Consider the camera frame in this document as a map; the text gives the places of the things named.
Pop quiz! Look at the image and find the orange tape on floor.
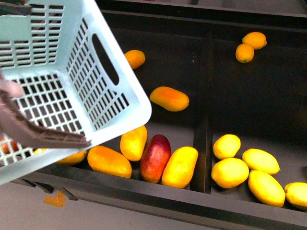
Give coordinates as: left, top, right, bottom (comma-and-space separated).
43, 191, 67, 207

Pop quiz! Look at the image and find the red fruit behind basket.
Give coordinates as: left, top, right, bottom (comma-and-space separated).
0, 138, 19, 154

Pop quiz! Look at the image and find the yellow lemon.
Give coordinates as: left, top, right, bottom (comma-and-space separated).
242, 149, 280, 175
213, 134, 241, 160
211, 158, 249, 189
248, 170, 285, 207
284, 182, 307, 211

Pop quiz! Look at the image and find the yellow lemon far right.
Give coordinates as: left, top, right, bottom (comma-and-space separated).
284, 182, 307, 211

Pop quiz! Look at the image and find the light blue plastic basket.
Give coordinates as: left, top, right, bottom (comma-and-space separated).
0, 0, 152, 184

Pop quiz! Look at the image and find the yellow lemon front bottom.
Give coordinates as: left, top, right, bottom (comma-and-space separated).
248, 170, 285, 207

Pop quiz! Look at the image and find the yellow mango front right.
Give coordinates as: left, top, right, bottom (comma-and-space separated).
162, 146, 198, 189

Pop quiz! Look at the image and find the yellow mango under basket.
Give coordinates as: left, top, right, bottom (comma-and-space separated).
120, 125, 148, 161

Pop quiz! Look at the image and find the yellow lemon front top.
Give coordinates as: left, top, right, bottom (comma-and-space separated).
213, 134, 241, 160

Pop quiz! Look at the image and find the yellow lemon front left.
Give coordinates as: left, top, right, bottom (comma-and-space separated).
211, 158, 249, 189

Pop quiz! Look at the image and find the orange mango middle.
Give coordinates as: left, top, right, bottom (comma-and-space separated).
150, 86, 189, 112

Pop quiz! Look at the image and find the black fruit display shelf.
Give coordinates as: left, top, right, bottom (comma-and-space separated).
24, 0, 307, 230

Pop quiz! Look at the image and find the small lemon back upper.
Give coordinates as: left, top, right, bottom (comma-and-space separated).
242, 32, 267, 50

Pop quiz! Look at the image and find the red mango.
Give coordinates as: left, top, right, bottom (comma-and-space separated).
140, 134, 171, 184

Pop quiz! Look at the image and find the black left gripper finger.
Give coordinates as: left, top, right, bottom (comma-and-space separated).
0, 1, 32, 16
0, 74, 91, 149

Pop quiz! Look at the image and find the yellow lemon right upper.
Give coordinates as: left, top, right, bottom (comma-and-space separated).
242, 149, 280, 175

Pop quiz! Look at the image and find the yellow mango top left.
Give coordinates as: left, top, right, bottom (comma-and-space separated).
124, 50, 146, 69

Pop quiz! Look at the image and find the small lemon back lower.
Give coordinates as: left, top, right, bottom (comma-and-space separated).
236, 43, 254, 64

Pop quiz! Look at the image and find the yellow mango behind basket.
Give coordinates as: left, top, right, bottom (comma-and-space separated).
56, 150, 87, 166

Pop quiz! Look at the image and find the orange mango front left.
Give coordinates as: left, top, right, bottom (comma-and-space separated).
87, 146, 132, 178

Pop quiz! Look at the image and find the orange mango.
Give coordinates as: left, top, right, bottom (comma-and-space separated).
150, 86, 189, 112
87, 146, 132, 178

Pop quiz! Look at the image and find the small lemon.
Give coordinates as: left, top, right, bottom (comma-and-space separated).
236, 43, 254, 64
242, 32, 267, 50

